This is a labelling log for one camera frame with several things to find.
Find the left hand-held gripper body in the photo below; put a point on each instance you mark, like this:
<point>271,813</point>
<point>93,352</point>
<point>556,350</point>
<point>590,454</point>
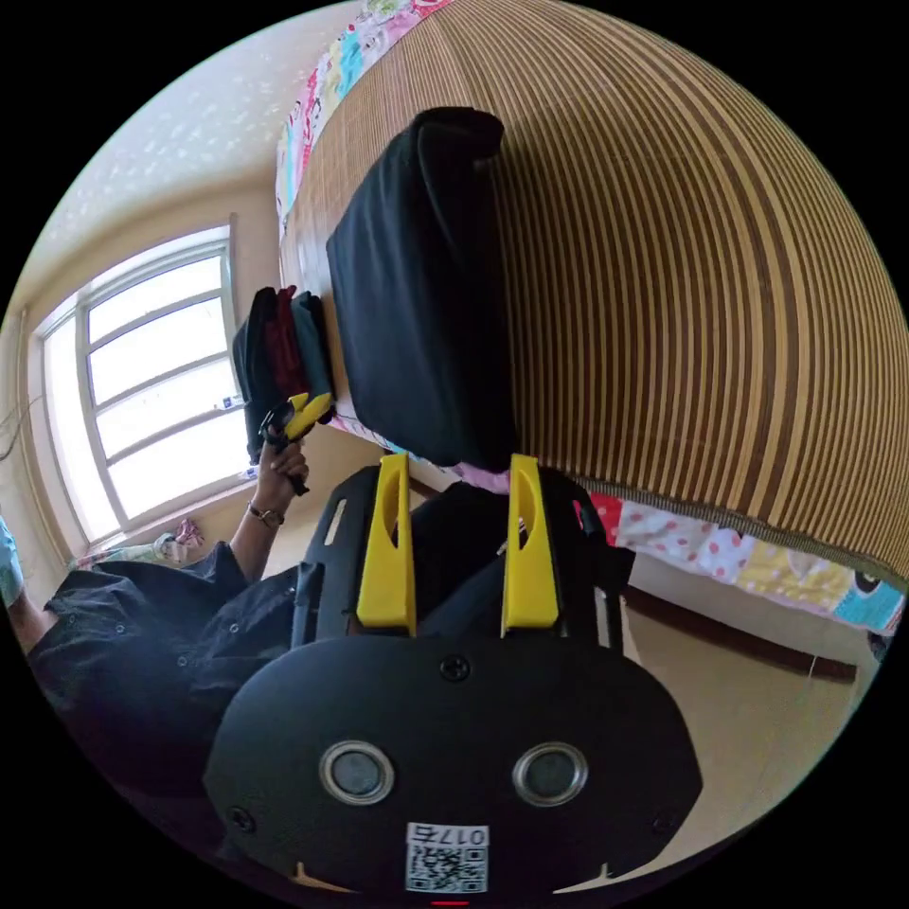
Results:
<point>277,429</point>

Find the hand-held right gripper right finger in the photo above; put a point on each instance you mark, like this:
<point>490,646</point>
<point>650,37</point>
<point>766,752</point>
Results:
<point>531,568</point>

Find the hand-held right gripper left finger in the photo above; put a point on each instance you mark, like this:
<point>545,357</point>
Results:
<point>387,561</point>

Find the person's left forearm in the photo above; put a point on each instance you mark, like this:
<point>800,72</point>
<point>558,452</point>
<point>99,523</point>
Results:
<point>256,536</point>

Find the black pants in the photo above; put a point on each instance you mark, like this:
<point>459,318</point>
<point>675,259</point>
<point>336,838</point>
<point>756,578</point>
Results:
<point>426,305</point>

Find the person's left hand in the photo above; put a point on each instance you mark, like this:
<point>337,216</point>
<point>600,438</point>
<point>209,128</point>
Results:
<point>279,476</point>

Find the pile of clothes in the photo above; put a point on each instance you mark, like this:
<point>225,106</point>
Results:
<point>280,355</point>

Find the window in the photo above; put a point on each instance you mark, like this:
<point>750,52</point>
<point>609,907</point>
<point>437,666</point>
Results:
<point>153,383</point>

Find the person's body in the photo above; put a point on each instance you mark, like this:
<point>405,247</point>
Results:
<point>142,675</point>

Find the bed with woven mat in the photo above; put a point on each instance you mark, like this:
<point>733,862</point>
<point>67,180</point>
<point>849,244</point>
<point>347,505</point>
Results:
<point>675,284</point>

